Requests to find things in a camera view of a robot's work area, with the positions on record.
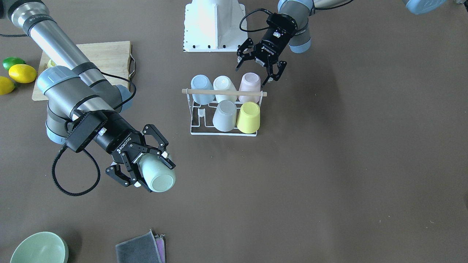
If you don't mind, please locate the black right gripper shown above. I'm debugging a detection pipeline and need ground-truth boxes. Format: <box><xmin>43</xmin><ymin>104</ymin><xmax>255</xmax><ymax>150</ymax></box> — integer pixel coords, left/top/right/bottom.
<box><xmin>93</xmin><ymin>111</ymin><xmax>176</xmax><ymax>193</ymax></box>

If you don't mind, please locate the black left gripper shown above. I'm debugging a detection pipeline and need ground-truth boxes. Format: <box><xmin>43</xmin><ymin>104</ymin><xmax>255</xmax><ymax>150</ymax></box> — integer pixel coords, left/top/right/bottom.
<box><xmin>235</xmin><ymin>14</ymin><xmax>298</xmax><ymax>87</ymax></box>

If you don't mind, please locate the pink plastic cup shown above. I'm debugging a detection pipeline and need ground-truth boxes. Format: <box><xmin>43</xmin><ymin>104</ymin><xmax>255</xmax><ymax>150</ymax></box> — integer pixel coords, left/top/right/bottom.
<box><xmin>239</xmin><ymin>73</ymin><xmax>261</xmax><ymax>103</ymax></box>

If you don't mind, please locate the green plastic cup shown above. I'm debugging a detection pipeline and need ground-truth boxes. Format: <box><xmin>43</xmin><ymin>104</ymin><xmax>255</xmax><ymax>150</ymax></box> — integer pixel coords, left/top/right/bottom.
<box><xmin>138</xmin><ymin>154</ymin><xmax>177</xmax><ymax>193</ymax></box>

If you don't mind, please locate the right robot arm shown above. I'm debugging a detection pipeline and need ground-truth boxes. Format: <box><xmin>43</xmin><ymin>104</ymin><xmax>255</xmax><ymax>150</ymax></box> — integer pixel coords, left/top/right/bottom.
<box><xmin>1</xmin><ymin>0</ymin><xmax>176</xmax><ymax>196</ymax></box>

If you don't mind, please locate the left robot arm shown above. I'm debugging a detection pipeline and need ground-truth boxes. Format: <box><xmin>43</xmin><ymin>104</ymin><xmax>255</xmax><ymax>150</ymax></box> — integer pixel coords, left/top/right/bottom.
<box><xmin>223</xmin><ymin>0</ymin><xmax>467</xmax><ymax>96</ymax></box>

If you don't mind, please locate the white plastic cup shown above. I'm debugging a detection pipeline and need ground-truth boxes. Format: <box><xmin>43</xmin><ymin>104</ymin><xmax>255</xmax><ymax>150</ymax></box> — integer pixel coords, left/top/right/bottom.
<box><xmin>213</xmin><ymin>76</ymin><xmax>237</xmax><ymax>103</ymax></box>

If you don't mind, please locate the yellow plastic cup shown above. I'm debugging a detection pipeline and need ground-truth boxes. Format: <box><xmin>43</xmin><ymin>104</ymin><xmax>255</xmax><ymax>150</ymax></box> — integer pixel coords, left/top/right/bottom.
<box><xmin>236</xmin><ymin>102</ymin><xmax>260</xmax><ymax>134</ymax></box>

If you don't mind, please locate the light blue plastic cup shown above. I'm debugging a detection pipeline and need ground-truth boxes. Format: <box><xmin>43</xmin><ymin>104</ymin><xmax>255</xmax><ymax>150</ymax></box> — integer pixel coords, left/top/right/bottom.
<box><xmin>191</xmin><ymin>75</ymin><xmax>215</xmax><ymax>105</ymax></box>

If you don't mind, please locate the grey plastic cup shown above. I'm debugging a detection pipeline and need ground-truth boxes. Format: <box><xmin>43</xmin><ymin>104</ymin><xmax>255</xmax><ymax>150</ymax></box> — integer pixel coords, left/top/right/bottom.
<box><xmin>212</xmin><ymin>100</ymin><xmax>237</xmax><ymax>132</ymax></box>

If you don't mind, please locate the wooden cutting board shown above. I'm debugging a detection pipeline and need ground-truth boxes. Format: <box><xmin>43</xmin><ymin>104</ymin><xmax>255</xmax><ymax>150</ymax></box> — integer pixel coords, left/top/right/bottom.
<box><xmin>32</xmin><ymin>41</ymin><xmax>133</xmax><ymax>101</ymax></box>

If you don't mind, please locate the pink folded cloth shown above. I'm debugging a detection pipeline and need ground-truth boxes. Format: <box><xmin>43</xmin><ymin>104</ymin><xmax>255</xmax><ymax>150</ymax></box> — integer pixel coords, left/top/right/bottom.
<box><xmin>154</xmin><ymin>235</ymin><xmax>166</xmax><ymax>263</ymax></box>

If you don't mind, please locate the grey folded cloth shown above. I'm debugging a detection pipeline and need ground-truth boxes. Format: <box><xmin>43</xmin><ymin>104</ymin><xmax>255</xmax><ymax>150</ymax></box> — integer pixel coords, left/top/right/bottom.
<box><xmin>116</xmin><ymin>231</ymin><xmax>160</xmax><ymax>263</ymax></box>

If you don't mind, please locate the green ceramic bowl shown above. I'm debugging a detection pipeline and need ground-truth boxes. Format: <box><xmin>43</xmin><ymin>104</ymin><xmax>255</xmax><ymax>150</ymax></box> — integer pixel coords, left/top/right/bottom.
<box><xmin>10</xmin><ymin>232</ymin><xmax>69</xmax><ymax>263</ymax></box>

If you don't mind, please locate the whole yellow lemon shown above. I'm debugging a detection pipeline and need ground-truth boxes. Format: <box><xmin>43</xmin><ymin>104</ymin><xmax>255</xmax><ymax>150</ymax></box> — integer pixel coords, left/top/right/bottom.
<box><xmin>0</xmin><ymin>76</ymin><xmax>16</xmax><ymax>95</ymax></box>
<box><xmin>8</xmin><ymin>64</ymin><xmax>37</xmax><ymax>84</ymax></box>

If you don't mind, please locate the green lime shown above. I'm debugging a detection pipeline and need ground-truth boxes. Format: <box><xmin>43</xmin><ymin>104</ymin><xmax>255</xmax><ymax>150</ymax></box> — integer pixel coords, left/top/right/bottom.
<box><xmin>2</xmin><ymin>57</ymin><xmax>26</xmax><ymax>70</ymax></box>

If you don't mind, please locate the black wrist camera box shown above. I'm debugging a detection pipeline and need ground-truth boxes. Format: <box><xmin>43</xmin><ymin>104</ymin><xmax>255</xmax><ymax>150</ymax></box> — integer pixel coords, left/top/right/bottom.
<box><xmin>66</xmin><ymin>110</ymin><xmax>107</xmax><ymax>153</ymax></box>

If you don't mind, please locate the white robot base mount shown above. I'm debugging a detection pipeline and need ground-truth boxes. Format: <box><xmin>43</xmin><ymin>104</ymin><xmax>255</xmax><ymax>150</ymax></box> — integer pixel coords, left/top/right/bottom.
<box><xmin>183</xmin><ymin>0</ymin><xmax>248</xmax><ymax>52</ymax></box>

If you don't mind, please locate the white wire cup holder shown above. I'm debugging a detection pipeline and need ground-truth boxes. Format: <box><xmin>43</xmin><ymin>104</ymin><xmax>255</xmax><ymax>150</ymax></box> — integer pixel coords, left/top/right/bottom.
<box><xmin>182</xmin><ymin>88</ymin><xmax>267</xmax><ymax>137</ymax></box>

